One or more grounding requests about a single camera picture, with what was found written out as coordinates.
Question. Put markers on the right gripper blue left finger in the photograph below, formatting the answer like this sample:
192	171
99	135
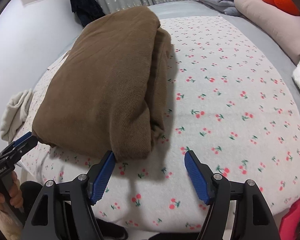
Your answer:
99	175

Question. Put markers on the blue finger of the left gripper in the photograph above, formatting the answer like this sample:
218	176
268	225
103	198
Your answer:
21	139
22	147

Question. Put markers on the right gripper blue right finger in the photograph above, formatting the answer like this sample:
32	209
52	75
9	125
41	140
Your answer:
201	177

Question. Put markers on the brown jacket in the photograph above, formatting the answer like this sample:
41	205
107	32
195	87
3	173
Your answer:
111	91

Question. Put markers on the beige fleece garment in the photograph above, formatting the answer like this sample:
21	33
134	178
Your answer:
15	114

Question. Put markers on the cherry print white blanket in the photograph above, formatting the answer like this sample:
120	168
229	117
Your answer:
230	105

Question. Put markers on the red garment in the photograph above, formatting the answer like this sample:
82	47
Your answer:
290	223

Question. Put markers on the grey bed sheet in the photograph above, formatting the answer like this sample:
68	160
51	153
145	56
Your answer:
265	43

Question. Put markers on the black hanging garment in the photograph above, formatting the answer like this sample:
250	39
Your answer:
86	10

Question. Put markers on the long pink pillow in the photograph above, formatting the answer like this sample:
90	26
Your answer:
282	27

